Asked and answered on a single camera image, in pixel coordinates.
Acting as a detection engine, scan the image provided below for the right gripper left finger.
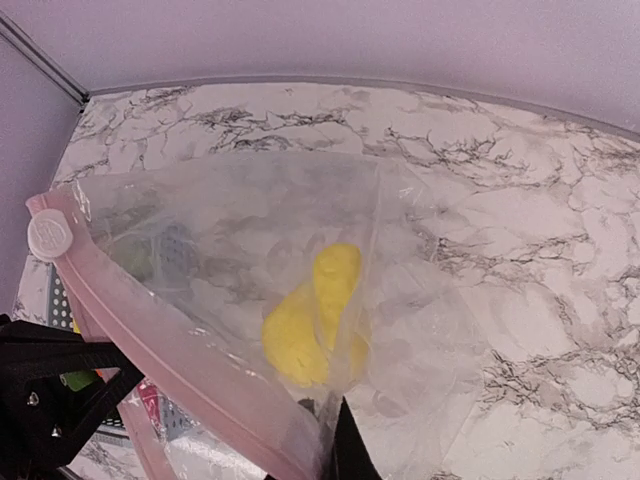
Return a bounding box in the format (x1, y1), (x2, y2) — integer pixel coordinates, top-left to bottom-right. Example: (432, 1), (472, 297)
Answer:
(297, 397), (320, 430)

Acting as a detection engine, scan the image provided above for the clear zip top bag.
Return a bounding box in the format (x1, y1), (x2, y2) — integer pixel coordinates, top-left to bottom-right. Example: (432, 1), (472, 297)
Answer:
(26, 152), (486, 479)

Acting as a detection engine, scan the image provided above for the red toy apple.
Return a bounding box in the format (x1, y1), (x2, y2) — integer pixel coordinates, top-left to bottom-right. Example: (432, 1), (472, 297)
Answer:
(136, 379), (162, 428)

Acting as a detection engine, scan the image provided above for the yellow toy pear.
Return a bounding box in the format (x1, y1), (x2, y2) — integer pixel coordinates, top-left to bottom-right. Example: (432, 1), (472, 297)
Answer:
(261, 243), (364, 388)

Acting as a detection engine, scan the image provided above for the blue-grey perforated plastic basket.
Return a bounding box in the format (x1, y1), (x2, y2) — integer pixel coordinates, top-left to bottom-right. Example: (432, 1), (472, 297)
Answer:
(47, 222), (199, 442)

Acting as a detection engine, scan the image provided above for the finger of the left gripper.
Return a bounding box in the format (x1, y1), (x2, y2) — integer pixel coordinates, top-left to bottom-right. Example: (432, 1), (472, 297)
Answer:
(1, 314), (144, 468)

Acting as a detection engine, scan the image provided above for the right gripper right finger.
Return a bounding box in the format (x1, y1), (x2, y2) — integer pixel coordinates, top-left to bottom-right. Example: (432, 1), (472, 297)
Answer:
(329, 398), (382, 480)

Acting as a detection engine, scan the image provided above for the left aluminium corner post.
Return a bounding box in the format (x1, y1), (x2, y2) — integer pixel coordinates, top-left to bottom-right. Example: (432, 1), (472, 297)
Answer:
(1, 12), (91, 105)

